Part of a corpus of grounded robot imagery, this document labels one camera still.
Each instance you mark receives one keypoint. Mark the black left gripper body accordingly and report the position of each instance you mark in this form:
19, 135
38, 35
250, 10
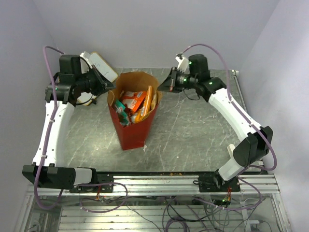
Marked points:
90, 81

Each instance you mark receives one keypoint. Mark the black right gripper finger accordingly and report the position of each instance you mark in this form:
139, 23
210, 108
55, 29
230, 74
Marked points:
169, 83
175, 90

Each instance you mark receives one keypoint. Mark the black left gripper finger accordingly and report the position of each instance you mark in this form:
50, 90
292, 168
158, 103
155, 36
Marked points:
102, 91
102, 81

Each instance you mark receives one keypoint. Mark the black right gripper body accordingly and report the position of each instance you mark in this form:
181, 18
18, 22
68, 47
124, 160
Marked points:
184, 80

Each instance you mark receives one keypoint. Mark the orange chip bag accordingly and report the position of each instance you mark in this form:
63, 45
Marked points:
148, 104

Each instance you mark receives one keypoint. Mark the red paper bag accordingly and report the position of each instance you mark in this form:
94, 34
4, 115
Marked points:
134, 135

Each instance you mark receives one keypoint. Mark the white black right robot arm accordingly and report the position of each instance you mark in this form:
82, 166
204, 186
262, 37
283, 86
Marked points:
193, 73

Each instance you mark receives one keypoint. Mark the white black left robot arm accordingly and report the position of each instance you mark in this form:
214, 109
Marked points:
76, 76

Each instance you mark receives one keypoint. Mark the teal candy snack pack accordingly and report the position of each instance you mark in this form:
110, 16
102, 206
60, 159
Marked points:
121, 112

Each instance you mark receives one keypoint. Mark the orange cracker snack pack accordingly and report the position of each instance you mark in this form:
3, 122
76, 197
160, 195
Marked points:
133, 100

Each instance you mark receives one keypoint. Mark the small whiteboard yellow frame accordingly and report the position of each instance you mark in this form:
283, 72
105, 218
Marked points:
101, 69

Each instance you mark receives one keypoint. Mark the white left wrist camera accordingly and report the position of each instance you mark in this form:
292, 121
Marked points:
85, 56

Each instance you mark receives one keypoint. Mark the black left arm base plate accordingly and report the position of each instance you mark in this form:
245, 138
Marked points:
103, 185

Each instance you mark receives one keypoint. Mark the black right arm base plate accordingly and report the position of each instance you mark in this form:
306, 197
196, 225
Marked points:
212, 182

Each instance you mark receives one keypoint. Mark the aluminium rail frame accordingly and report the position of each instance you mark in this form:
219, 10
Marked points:
159, 202

